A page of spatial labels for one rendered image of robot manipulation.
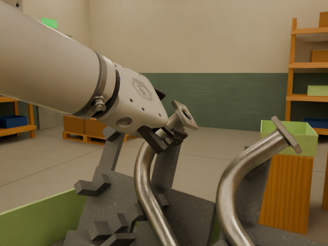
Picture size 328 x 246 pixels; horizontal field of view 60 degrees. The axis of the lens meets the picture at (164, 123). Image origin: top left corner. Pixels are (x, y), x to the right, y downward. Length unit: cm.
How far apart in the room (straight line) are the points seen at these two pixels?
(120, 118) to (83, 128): 498
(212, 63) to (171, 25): 134
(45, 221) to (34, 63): 52
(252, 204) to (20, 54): 38
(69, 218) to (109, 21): 732
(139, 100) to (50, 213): 46
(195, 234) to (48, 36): 37
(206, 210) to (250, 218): 7
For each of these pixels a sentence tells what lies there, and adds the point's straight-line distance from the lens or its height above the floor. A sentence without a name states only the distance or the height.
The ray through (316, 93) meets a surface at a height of 89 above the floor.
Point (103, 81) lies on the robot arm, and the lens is 33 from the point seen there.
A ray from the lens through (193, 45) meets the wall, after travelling 675.
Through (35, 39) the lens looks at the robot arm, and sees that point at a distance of 30.
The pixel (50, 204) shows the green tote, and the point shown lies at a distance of 75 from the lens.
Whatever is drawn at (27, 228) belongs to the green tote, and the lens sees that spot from 75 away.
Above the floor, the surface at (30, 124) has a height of 28.
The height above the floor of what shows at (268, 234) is 102.
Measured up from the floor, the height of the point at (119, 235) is 96.
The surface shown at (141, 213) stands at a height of 101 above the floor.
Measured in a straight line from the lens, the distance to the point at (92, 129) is 520.
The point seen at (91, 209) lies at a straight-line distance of 69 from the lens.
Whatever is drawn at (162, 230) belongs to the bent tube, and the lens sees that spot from 49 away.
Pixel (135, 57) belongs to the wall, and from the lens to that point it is 739.
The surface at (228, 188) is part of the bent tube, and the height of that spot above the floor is 108.
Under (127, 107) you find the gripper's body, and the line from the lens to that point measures 35.
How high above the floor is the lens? 125
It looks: 10 degrees down
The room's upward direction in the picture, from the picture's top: straight up
